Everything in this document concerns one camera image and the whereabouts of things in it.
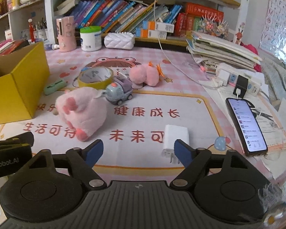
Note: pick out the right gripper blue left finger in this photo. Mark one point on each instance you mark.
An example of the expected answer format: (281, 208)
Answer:
(81, 162)

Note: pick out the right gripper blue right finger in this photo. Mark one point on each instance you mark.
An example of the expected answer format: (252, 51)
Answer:
(194, 161)

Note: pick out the white power adapter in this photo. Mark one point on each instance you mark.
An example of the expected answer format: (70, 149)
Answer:
(171, 134)

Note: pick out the large pink plush toy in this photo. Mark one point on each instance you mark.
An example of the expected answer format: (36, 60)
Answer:
(84, 110)

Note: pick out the black smartphone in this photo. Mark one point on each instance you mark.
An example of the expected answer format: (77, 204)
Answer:
(247, 127)

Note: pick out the yellow cardboard box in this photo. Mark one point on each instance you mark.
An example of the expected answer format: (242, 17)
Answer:
(23, 76)

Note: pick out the black scissors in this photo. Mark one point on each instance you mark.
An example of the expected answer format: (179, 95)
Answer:
(257, 112)

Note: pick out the grey purple toy truck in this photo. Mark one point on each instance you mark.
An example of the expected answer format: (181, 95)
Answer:
(119, 91)

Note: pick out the pink checkered cartoon desk mat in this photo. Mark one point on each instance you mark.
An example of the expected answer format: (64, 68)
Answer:
(132, 133)

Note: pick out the yellow tape roll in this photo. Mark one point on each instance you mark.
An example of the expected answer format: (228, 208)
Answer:
(96, 77)

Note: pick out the white charger plug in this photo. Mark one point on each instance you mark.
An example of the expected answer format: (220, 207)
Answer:
(222, 77)

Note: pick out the black charger plug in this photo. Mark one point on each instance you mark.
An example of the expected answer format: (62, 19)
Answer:
(240, 87)

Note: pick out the white power strip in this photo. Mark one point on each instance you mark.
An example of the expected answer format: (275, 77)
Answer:
(254, 83)

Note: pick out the small pink plush toy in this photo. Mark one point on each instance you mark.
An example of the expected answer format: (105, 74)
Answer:
(144, 74)

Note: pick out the stack of papers and booklets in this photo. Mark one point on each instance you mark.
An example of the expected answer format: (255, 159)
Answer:
(210, 51)

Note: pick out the white jar green lid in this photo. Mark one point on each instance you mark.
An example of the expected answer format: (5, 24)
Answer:
(90, 38)

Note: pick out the red tube bottle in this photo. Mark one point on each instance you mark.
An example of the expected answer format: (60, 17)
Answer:
(31, 30)

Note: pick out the white quilted pouch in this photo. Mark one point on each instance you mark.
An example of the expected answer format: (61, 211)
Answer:
(124, 41)

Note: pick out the orange blue white box upper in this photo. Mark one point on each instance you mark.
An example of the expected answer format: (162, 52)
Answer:
(161, 26)

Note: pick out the orange blue white box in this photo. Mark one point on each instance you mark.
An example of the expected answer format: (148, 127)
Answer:
(161, 26)
(140, 32)

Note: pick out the pink cylindrical container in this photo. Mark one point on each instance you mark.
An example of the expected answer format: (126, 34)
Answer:
(66, 34)

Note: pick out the red boxed book set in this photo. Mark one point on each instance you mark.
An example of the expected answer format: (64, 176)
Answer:
(195, 17)

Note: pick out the orange blue white box lower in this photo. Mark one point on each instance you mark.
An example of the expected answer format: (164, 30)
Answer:
(140, 32)

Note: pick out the row of colourful books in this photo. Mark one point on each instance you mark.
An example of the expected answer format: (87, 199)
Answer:
(119, 16)

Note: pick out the alphabet wall poster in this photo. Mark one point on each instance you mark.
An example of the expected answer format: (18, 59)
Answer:
(273, 37)

